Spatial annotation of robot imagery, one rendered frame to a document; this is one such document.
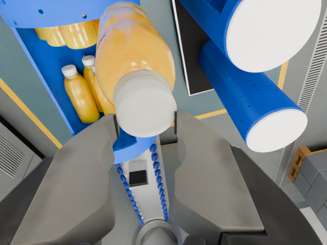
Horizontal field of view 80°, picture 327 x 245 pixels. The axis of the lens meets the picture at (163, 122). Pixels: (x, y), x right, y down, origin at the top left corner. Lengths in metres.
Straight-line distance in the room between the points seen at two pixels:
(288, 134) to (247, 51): 0.53
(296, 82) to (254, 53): 1.79
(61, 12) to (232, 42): 0.47
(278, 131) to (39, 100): 1.92
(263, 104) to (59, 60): 0.82
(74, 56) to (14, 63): 1.34
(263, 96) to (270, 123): 0.13
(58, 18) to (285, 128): 0.95
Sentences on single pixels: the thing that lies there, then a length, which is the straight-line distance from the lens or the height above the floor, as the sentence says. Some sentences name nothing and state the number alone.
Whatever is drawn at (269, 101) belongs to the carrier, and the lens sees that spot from 1.00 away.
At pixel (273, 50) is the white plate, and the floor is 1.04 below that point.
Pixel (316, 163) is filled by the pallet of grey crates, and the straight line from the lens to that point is 3.38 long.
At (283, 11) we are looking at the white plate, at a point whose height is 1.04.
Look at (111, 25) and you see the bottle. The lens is 0.20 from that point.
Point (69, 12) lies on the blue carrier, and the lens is 0.40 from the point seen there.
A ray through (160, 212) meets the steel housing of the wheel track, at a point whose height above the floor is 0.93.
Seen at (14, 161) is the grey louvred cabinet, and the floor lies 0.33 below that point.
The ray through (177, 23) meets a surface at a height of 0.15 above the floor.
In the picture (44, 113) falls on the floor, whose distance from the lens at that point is 2.25.
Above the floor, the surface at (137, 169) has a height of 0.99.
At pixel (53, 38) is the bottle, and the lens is 0.53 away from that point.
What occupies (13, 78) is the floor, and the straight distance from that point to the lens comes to 2.11.
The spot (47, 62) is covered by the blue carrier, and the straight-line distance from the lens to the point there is 0.65.
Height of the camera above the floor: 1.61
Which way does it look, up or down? 47 degrees down
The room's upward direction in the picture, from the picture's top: 170 degrees clockwise
